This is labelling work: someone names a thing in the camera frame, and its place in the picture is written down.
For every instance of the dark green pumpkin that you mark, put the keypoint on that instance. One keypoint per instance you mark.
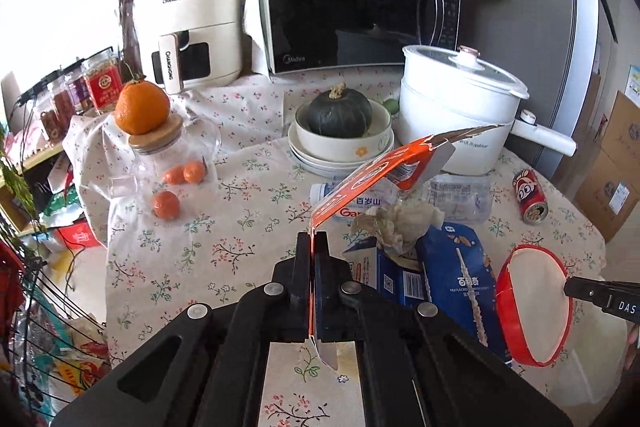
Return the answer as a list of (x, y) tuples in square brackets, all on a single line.
[(341, 113)]

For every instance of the red label glass jar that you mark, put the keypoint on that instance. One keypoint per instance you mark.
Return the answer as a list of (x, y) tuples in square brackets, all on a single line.
[(102, 77)]

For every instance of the white trash bin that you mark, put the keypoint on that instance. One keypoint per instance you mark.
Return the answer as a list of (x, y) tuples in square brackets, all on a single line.
[(594, 361)]

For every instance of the grey refrigerator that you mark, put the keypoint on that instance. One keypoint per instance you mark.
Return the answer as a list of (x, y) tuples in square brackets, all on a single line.
[(550, 45)]

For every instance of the black white microwave oven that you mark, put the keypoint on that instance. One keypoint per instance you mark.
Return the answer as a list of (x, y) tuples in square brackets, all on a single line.
[(299, 35)]

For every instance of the tissue paper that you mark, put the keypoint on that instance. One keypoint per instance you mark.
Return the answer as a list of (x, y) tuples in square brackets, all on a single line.
[(399, 226)]

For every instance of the floral tablecloth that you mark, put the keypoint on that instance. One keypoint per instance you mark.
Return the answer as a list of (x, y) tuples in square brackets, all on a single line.
[(232, 230)]

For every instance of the orange white snack bag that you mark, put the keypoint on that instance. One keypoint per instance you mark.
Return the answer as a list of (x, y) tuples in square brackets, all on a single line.
[(408, 167)]

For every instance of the stacked white plates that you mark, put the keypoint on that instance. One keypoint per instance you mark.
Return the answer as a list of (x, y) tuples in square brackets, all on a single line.
[(335, 170)]

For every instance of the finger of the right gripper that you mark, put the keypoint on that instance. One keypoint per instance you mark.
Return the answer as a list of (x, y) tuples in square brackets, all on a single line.
[(592, 290)]

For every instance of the red soda can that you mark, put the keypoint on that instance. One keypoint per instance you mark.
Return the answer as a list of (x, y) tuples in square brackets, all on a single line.
[(530, 197)]

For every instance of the clear plastic water bottle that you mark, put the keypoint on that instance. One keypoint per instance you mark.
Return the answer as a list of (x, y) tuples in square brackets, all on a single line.
[(463, 199)]

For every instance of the cardboard box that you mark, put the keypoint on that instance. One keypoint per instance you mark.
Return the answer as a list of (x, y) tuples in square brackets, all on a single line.
[(621, 137), (608, 195)]

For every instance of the small orange in jar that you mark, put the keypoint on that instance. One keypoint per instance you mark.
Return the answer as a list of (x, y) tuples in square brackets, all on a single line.
[(174, 176), (166, 205), (194, 172)]

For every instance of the white ceramic bowl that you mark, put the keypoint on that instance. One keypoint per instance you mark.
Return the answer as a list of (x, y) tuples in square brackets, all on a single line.
[(377, 138)]

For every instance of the blue snack bag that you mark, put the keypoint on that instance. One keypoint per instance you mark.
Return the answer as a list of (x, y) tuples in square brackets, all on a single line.
[(458, 279)]

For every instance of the glass jar with wooden lid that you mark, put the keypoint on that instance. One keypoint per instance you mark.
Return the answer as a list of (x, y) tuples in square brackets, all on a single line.
[(168, 162)]

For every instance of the white electric cooking pot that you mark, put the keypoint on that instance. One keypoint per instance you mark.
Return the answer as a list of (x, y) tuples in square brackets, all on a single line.
[(443, 90)]

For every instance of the blue carton box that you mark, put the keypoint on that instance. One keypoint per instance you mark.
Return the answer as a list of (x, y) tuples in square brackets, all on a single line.
[(372, 267)]

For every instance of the upper cardboard box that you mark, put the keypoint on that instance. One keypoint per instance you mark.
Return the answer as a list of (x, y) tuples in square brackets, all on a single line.
[(621, 137)]

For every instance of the person right hand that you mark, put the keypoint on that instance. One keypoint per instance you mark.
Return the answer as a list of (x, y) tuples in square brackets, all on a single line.
[(632, 347)]

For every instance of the white air fryer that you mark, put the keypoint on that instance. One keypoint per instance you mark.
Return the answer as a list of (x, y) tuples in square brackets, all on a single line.
[(198, 44)]

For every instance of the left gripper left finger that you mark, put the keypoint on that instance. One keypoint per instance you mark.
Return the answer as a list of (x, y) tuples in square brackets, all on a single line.
[(291, 319)]

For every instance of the lower cardboard box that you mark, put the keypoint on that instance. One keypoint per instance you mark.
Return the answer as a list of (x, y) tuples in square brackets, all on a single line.
[(608, 195)]

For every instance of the large orange on jar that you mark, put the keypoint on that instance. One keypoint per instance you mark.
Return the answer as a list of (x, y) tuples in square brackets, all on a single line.
[(141, 107)]

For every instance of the black wire rack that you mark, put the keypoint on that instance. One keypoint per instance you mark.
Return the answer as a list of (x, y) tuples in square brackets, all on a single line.
[(52, 350)]

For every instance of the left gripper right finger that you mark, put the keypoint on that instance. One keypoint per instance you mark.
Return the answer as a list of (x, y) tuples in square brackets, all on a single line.
[(332, 307)]

